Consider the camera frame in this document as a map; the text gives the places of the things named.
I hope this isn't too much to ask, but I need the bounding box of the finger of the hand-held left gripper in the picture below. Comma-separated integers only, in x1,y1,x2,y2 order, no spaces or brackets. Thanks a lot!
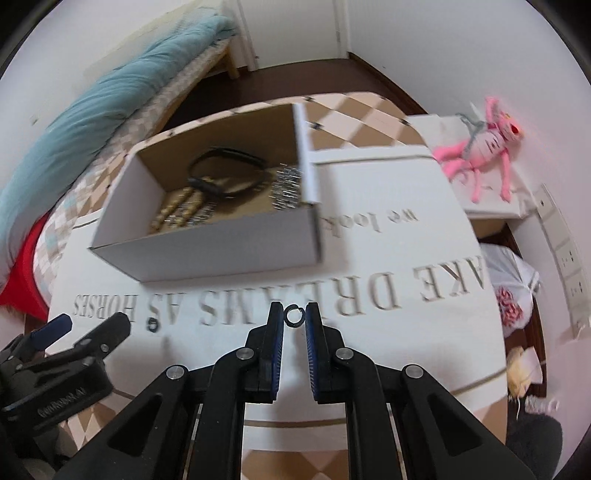
25,314,73,352
46,311,131,365

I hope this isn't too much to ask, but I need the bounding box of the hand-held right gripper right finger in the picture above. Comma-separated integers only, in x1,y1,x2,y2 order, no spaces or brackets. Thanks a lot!
304,302,509,480

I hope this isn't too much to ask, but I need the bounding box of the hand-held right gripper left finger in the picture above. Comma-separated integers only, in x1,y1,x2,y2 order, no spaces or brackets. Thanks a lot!
69,302,284,480

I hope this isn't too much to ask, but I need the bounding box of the white cardboard box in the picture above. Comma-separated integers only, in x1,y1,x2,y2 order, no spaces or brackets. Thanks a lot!
89,102,324,283

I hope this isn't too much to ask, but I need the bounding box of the wooden bead bracelet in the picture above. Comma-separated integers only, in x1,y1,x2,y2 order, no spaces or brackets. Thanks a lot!
148,187,206,234

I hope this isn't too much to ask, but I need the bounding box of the thick silver chain bracelet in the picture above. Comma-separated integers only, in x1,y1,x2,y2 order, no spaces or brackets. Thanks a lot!
268,164,303,210

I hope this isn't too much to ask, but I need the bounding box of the black wristband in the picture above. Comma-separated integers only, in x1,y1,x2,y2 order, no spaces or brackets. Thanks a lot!
188,147,267,200

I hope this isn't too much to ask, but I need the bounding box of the red blanket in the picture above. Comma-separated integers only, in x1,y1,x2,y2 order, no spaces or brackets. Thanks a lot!
0,215,58,319

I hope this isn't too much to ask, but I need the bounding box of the white printed cloth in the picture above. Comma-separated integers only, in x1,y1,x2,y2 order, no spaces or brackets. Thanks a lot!
48,145,506,425

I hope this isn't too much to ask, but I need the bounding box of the pale crumpled bag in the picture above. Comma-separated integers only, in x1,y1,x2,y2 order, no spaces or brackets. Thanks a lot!
505,346,546,398

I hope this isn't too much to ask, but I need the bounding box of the white plastic bag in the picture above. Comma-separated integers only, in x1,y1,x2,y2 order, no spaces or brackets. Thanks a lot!
482,244,541,340

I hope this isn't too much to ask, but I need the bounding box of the blue quilt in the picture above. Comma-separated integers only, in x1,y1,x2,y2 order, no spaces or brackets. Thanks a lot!
0,11,232,250

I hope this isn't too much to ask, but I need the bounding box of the pink plush toy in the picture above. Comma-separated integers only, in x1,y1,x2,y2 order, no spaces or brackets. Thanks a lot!
431,96,525,203

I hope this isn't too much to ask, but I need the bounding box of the cream blanket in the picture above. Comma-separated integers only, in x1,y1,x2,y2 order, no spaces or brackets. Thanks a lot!
134,7,227,54

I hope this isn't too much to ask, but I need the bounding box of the white door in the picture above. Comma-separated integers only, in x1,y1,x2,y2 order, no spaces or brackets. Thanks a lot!
238,0,352,70

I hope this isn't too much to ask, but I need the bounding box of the white wall socket strip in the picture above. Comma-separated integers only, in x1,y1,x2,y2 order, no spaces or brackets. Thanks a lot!
531,184,591,340

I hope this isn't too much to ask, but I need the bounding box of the wooden bed frame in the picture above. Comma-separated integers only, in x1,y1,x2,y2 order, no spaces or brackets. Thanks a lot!
198,39,241,80

